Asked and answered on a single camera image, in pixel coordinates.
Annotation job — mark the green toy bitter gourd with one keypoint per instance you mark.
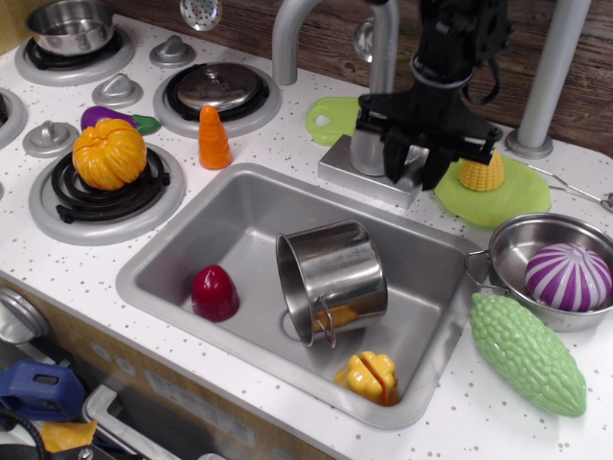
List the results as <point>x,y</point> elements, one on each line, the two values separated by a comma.
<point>528,355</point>

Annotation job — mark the grey vertical post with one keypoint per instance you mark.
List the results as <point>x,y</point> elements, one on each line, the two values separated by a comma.
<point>531,140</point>

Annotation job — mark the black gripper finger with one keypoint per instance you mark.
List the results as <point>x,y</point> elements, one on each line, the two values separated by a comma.
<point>436,165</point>
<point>395,153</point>

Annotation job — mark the steel pot lying sideways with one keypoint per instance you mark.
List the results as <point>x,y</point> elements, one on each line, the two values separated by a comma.
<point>332,281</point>

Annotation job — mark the yellow toy corn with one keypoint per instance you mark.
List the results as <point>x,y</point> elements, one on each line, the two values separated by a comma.
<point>479,177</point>

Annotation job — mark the silver faucet lever handle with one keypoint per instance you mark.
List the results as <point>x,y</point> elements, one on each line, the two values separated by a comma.
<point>416,158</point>

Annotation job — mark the green toy cutting board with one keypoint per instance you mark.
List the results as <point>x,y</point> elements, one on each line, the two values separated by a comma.
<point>330,118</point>

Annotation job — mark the red toy pepper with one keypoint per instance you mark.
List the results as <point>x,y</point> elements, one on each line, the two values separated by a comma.
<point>214,294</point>

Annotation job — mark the silver sink basin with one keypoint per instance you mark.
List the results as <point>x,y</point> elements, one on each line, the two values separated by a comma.
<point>234,222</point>

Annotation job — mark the yellow toy flower vegetable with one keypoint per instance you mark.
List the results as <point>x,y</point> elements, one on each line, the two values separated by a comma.
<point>371,376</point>

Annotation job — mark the blue clamp tool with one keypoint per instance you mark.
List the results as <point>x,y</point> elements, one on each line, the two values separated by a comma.
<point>42,392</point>

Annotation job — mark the orange toy pumpkin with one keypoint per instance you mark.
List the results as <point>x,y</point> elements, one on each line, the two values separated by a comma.
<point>110,154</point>

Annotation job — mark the silver oven knob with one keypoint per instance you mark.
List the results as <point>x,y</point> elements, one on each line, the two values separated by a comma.
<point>21,322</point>

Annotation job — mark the silver stove knob top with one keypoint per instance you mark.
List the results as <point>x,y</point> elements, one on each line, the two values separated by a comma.
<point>172,53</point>

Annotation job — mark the hanging silver strainer spoon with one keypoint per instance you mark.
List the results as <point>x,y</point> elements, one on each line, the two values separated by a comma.
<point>201,15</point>

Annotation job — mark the silver stove knob left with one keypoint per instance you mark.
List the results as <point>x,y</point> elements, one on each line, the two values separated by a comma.
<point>50,139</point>

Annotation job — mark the back right stove burner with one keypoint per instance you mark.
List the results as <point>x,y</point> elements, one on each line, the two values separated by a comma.
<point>242,120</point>

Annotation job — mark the purple striped toy onion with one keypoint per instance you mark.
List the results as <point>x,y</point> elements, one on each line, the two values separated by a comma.
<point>568,277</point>

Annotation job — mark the far left stove burner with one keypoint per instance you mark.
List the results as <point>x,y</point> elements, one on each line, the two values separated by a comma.
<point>14,117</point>

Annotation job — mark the green round plate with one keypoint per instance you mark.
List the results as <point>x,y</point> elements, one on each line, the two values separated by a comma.
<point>522,192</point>

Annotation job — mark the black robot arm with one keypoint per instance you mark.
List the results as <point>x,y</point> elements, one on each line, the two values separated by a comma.
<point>457,37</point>

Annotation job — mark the silver stove knob middle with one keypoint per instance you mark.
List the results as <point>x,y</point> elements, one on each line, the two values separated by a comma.
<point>120,91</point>

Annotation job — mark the steel pot lid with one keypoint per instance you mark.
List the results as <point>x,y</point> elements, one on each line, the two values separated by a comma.
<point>222,85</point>

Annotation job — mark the hanging silver ladle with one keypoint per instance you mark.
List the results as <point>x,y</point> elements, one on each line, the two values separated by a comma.
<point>363,39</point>

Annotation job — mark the steel pot on burner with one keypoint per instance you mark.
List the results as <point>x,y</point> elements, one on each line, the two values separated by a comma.
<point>71,28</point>

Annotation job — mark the silver stove knob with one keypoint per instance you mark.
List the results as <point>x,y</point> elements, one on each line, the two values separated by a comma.
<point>172,53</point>
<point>120,91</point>
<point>50,139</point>

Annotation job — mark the back left stove burner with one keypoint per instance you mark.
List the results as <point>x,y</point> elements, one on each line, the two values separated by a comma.
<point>99,69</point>

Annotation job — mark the steel bowl with handles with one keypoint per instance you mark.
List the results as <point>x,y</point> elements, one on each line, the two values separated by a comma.
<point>501,266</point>

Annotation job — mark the orange toy carrot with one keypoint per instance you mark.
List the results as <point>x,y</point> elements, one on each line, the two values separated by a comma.
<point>213,145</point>

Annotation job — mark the silver toy faucet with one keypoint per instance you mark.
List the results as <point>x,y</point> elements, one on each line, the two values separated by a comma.
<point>354,162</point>

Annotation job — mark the yellow cloth piece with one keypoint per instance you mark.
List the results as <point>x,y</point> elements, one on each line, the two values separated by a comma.
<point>61,436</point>

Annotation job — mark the purple toy eggplant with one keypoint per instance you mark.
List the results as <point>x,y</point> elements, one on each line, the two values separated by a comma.
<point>145,125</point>

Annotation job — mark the front black stove burner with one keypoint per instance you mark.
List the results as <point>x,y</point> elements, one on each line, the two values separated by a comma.
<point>68,210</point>

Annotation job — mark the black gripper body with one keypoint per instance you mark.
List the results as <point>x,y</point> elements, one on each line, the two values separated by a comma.
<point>434,113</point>

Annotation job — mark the metal wire utensil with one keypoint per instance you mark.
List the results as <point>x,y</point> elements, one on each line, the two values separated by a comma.
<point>563,186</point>

